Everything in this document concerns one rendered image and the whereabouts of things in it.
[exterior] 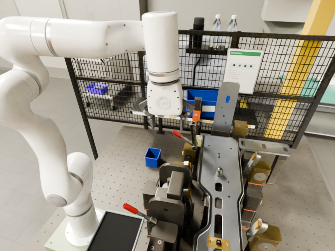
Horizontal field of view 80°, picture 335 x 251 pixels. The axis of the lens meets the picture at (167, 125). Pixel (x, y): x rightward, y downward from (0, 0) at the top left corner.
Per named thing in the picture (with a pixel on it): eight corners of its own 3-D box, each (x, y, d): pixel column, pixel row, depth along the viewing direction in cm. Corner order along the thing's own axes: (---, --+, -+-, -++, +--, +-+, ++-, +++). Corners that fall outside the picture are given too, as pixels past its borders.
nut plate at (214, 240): (229, 240, 76) (230, 239, 76) (229, 251, 73) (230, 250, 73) (207, 235, 78) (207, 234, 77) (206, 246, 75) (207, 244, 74)
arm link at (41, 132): (93, 178, 87) (78, 212, 74) (67, 179, 89) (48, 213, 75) (36, 64, 60) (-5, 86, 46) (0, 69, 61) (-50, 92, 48)
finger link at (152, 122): (141, 111, 61) (144, 129, 64) (151, 111, 60) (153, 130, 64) (144, 106, 63) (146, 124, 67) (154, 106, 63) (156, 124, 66)
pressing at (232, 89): (230, 131, 132) (241, 83, 112) (212, 129, 134) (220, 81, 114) (230, 130, 132) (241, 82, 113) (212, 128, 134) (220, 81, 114)
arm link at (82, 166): (59, 216, 86) (42, 179, 72) (77, 182, 101) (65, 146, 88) (86, 218, 86) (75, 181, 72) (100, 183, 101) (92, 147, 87)
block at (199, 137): (196, 180, 137) (201, 139, 115) (191, 179, 137) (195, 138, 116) (196, 176, 140) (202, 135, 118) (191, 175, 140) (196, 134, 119)
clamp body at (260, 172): (258, 211, 119) (277, 172, 98) (238, 207, 121) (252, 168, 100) (257, 201, 124) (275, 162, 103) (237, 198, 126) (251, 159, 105)
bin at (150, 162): (158, 168, 145) (157, 159, 140) (144, 166, 147) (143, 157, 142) (161, 157, 154) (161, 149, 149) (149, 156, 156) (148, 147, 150)
